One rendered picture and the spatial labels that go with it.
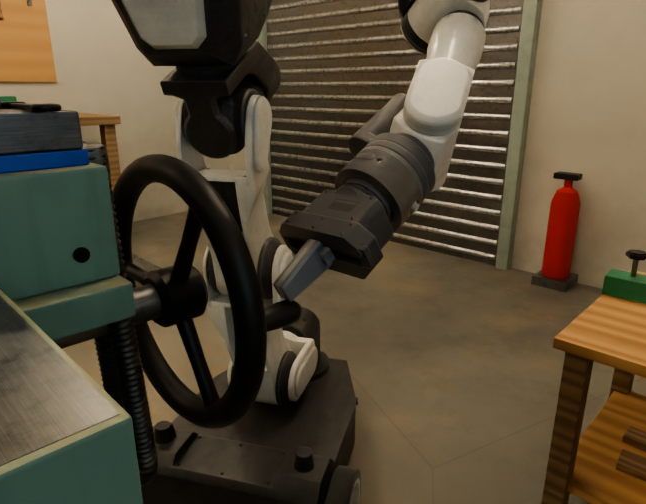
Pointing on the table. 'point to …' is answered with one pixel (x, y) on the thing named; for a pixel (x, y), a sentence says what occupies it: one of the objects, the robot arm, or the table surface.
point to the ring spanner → (31, 106)
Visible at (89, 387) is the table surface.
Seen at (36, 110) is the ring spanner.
